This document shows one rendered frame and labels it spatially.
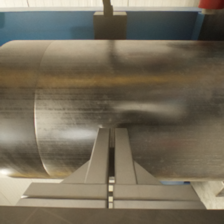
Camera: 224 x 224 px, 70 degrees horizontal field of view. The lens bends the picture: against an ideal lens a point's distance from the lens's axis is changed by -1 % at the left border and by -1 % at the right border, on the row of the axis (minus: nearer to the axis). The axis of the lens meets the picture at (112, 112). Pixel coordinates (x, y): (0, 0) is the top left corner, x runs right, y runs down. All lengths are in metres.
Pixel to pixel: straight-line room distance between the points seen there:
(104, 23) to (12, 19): 0.32
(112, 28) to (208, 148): 0.41
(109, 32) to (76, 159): 0.40
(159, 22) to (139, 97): 0.47
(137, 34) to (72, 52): 0.43
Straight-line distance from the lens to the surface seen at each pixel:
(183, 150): 0.19
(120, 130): 0.15
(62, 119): 0.17
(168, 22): 0.62
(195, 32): 0.64
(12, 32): 0.70
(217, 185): 0.65
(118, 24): 0.51
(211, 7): 0.47
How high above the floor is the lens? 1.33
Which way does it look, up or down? 1 degrees up
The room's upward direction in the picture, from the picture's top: 90 degrees counter-clockwise
